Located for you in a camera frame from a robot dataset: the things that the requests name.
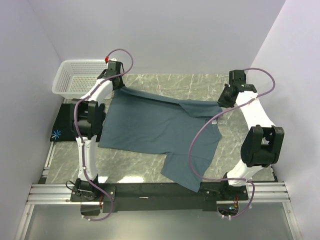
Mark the blue-grey t-shirt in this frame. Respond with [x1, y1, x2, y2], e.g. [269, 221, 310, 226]
[98, 87, 222, 192]

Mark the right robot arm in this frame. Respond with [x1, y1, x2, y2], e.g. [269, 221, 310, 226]
[218, 69, 285, 200]

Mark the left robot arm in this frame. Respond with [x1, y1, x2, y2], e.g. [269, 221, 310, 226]
[70, 58, 124, 201]

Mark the white plastic basket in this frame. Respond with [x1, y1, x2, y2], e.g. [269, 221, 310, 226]
[51, 59, 107, 100]

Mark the folded black t-shirt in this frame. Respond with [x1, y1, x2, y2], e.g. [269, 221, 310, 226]
[49, 103, 76, 142]

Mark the black base beam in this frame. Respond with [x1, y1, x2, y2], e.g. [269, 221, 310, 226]
[70, 182, 249, 216]

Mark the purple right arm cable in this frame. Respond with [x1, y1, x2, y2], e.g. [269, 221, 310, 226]
[187, 66, 277, 221]

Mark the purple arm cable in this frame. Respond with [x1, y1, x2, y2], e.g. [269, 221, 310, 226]
[187, 66, 277, 221]
[74, 48, 135, 224]

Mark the aluminium rail frame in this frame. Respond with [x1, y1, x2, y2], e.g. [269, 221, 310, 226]
[14, 74, 298, 240]

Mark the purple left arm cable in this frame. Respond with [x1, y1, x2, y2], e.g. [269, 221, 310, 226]
[74, 48, 135, 224]

